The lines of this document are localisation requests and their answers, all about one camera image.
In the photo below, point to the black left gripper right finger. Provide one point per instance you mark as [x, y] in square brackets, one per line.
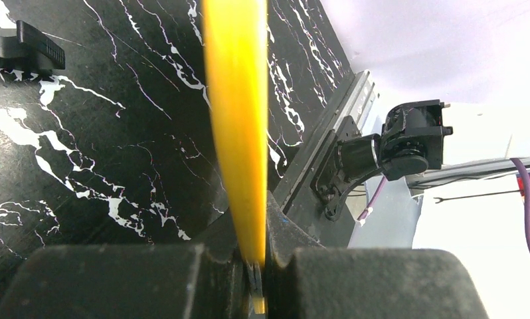
[304, 279]

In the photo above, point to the yellow-framed whiteboard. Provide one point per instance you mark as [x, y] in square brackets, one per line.
[236, 66]

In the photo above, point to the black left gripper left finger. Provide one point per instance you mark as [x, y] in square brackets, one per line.
[202, 278]

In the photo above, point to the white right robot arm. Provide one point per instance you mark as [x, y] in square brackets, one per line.
[412, 139]

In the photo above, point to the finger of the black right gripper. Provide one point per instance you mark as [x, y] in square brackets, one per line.
[29, 49]

